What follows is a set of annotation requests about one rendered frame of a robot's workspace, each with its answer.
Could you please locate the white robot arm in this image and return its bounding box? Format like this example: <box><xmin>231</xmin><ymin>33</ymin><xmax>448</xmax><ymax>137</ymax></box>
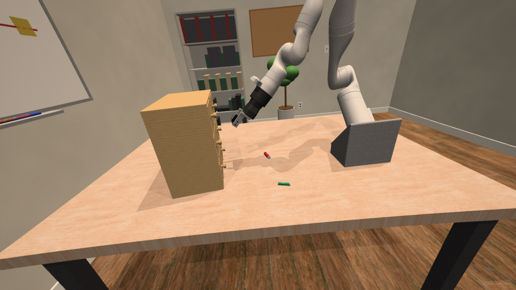
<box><xmin>266</xmin><ymin>0</ymin><xmax>375</xmax><ymax>127</ymax></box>

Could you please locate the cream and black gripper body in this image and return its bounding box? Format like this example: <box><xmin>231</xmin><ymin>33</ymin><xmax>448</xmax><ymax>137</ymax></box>
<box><xmin>243</xmin><ymin>75</ymin><xmax>279</xmax><ymax>119</ymax></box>

